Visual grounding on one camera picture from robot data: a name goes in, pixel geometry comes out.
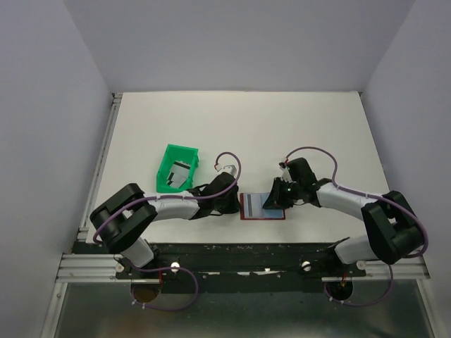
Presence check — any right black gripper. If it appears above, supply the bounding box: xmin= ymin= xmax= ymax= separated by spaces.
xmin=262 ymin=177 xmax=302 ymax=209

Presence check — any red card holder wallet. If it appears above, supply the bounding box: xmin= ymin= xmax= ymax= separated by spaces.
xmin=240 ymin=192 xmax=285 ymax=220

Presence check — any green plastic card tray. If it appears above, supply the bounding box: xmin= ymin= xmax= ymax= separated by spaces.
xmin=156 ymin=144 xmax=199 ymax=194

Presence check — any white magnetic stripe card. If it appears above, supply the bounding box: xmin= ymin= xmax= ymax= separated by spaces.
xmin=242 ymin=193 xmax=266 ymax=219

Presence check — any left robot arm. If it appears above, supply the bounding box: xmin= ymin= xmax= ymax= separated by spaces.
xmin=89 ymin=172 xmax=240 ymax=278

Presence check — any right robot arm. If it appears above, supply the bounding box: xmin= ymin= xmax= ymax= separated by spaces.
xmin=263 ymin=158 xmax=426 ymax=276

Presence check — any silver card in tray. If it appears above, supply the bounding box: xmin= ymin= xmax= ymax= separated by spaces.
xmin=166 ymin=161 xmax=191 ymax=189

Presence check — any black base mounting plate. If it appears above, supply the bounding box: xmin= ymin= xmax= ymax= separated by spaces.
xmin=116 ymin=243 xmax=366 ymax=294

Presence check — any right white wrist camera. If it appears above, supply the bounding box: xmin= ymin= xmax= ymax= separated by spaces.
xmin=278 ymin=161 xmax=292 ymax=182

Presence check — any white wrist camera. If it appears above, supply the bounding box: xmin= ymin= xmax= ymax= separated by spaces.
xmin=278 ymin=161 xmax=292 ymax=182
xmin=214 ymin=163 xmax=237 ymax=177

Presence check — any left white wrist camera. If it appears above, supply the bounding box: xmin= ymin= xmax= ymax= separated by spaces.
xmin=214 ymin=163 xmax=237 ymax=177

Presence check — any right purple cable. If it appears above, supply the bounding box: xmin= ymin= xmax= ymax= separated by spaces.
xmin=283 ymin=146 xmax=430 ymax=307

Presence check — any left aluminium rail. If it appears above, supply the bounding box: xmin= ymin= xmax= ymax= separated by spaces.
xmin=75 ymin=92 xmax=123 ymax=242

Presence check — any aluminium rail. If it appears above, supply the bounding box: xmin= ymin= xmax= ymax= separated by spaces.
xmin=56 ymin=254 xmax=431 ymax=283
xmin=75 ymin=92 xmax=123 ymax=242

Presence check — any front aluminium rail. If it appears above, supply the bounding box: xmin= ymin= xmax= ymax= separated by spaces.
xmin=56 ymin=254 xmax=431 ymax=283

